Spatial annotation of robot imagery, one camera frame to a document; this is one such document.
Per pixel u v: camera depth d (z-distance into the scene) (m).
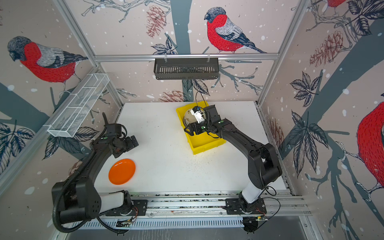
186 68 1.06
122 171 0.84
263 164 0.45
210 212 0.73
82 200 0.40
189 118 1.04
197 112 0.76
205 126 0.73
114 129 0.67
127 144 0.76
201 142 0.92
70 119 0.72
